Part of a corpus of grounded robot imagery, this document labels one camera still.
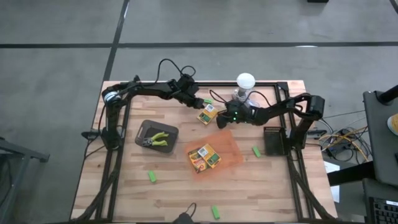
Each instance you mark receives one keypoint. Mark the yellow green crayon box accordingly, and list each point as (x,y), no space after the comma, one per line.
(194,161)
(206,115)
(211,157)

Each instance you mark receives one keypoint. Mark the yellow round object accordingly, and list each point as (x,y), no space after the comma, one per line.
(394,124)

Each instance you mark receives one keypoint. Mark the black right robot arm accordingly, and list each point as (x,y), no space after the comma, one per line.
(280,109)

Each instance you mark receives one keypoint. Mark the black aluminium rig frame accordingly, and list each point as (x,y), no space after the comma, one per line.
(217,84)

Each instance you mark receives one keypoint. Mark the black floor box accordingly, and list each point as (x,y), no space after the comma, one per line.
(317,1)

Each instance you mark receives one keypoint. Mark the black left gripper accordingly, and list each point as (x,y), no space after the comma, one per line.
(185,88)

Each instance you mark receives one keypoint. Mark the dark grey desk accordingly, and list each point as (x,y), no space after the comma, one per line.
(381,149)

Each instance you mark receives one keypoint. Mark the black pole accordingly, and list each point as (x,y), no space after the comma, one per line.
(388,95)

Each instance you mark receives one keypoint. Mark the black keyboard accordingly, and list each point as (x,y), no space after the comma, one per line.
(384,213)

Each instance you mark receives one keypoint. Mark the black floor beam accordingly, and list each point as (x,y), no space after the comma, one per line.
(351,174)

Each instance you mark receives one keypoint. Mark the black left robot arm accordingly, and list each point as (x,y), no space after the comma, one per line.
(146,88)

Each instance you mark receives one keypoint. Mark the orange translucent plastic bin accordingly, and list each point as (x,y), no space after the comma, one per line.
(230,146)

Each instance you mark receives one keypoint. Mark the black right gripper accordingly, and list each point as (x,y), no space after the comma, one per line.
(241,113)

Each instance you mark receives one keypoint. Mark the dark grey plastic bin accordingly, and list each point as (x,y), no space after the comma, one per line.
(155,126)

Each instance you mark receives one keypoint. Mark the grey metal stand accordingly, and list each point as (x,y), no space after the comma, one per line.
(18,152)

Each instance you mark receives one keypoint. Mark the white paper sheet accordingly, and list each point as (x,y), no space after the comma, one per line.
(331,168)

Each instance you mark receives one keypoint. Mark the white dome lamp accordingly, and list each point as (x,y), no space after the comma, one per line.
(245,80)

